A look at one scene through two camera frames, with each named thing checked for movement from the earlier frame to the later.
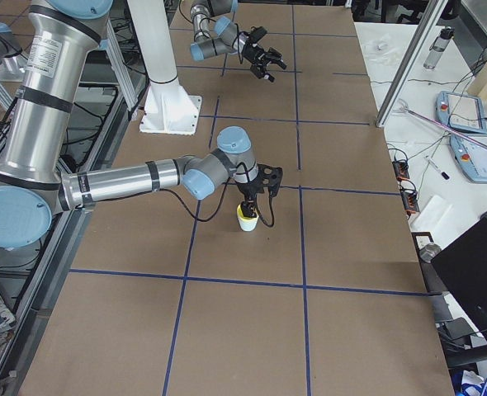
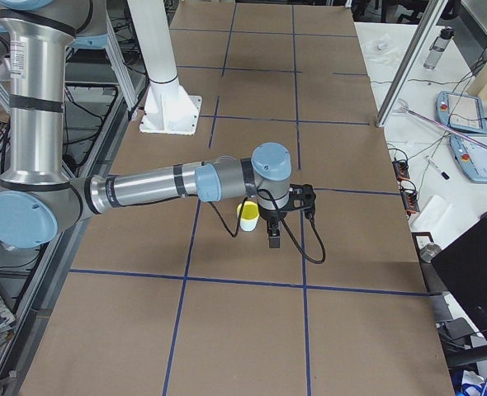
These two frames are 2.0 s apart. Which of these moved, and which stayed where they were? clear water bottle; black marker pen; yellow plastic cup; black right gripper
Moved: black right gripper
Stayed: black marker pen; yellow plastic cup; clear water bottle
